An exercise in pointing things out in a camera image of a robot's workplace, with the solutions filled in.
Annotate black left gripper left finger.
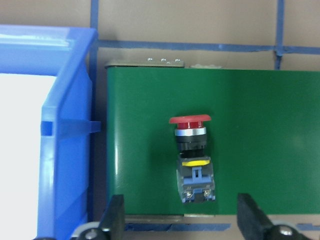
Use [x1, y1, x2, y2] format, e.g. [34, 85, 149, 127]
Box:
[98, 194, 125, 240]

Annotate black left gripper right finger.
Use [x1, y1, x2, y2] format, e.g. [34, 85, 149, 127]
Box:
[236, 193, 274, 240]

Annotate red push button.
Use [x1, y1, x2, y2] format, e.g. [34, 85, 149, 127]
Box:
[169, 114, 216, 204]

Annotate blue source bin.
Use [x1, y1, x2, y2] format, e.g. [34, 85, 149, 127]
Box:
[0, 25, 101, 240]

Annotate green conveyor belt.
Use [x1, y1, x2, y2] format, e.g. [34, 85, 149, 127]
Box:
[106, 66, 320, 215]

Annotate white foam pad source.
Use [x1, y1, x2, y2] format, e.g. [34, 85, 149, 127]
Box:
[0, 73, 56, 240]

